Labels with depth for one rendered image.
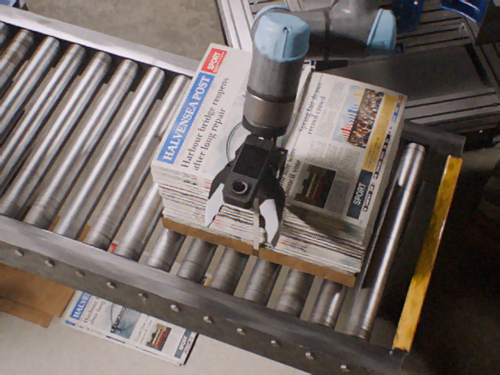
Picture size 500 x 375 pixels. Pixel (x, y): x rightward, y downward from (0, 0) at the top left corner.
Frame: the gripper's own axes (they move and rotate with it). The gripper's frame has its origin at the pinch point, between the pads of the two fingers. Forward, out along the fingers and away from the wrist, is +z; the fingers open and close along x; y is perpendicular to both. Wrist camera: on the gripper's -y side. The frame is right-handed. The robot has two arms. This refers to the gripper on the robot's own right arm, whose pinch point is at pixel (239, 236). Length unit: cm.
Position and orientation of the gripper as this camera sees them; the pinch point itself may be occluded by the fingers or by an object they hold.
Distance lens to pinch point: 124.7
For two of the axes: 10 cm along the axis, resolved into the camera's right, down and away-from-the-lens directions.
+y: 3.1, -4.1, 8.6
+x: -9.4, -3.0, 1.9
